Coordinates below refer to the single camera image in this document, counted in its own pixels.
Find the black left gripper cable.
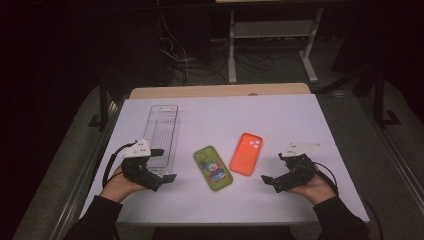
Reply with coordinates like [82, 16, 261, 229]
[102, 141, 138, 188]

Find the green cartoon phone case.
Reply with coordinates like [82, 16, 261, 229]
[193, 145, 234, 192]

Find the tangle of floor cables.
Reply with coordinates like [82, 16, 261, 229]
[159, 13, 231, 86]

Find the orange phone case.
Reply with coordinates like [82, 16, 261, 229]
[229, 132, 264, 177]

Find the light wooden board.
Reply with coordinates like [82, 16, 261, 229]
[129, 82, 312, 100]

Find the clear plastic tray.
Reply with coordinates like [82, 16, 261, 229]
[142, 104, 182, 178]

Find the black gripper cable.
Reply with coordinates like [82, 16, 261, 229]
[313, 161, 384, 240]
[102, 141, 138, 188]

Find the white metal table frame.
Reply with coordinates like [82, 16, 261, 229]
[228, 8, 324, 84]

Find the black metal stand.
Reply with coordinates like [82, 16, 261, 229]
[353, 64, 402, 129]
[88, 78, 118, 132]

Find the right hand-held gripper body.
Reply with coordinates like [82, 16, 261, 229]
[273, 142, 323, 194]

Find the grey metal rail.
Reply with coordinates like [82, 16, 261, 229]
[358, 96, 424, 214]
[49, 99, 125, 240]

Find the person's right hand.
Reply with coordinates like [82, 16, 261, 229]
[288, 173, 337, 206]

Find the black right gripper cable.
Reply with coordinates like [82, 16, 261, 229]
[313, 161, 384, 240]

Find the person's left hand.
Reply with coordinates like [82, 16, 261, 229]
[99, 165, 148, 204]

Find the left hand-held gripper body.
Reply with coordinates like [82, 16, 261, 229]
[118, 139, 164, 193]

